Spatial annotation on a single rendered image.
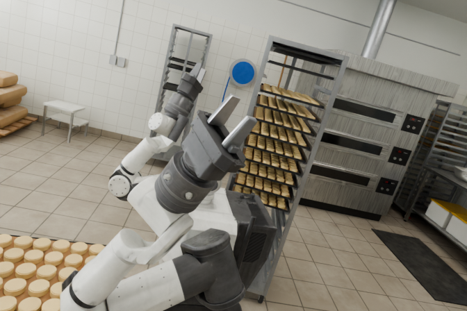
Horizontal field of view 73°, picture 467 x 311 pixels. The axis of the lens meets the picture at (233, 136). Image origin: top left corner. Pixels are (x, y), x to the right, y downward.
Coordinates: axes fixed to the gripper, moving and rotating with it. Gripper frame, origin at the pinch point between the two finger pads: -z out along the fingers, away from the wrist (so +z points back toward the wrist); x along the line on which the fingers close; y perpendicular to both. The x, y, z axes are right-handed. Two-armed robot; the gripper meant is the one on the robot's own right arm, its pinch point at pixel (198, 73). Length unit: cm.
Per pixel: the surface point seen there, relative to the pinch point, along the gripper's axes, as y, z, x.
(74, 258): 1, 74, 9
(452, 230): -244, -42, -350
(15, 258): 13, 79, 18
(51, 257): 6, 76, 13
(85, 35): 295, -43, -250
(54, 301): -8, 78, 23
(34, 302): -4, 80, 26
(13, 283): 5, 80, 24
